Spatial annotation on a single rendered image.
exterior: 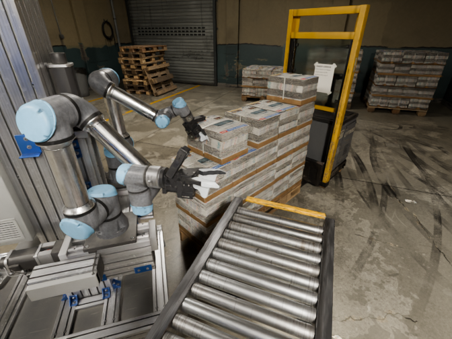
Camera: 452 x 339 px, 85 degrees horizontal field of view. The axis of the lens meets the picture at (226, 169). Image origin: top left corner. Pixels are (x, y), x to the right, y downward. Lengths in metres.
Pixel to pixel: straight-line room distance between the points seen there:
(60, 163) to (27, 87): 0.38
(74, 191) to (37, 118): 0.28
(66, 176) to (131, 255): 0.55
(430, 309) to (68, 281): 2.20
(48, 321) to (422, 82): 7.00
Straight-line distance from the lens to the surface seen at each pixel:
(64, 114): 0.96
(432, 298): 2.46
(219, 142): 1.68
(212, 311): 0.99
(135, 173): 0.87
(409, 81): 6.90
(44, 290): 1.37
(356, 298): 2.18
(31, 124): 0.95
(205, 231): 1.93
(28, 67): 1.24
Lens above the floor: 1.64
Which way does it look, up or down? 29 degrees down
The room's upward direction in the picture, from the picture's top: straight up
